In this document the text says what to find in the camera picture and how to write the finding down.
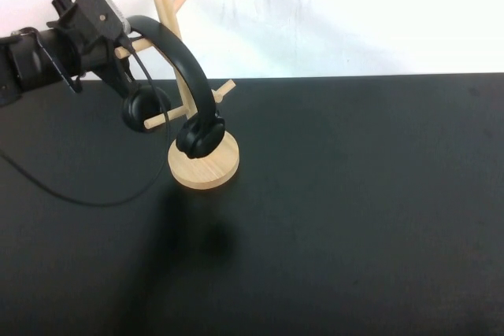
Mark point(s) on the black over-ear headphones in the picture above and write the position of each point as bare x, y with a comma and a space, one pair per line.
185, 60

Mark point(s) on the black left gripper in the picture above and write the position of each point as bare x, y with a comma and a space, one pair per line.
90, 52

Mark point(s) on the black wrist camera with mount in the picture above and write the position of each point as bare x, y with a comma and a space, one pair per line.
94, 1

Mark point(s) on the wooden tree-shaped headphone stand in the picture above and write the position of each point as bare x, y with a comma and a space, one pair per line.
204, 172

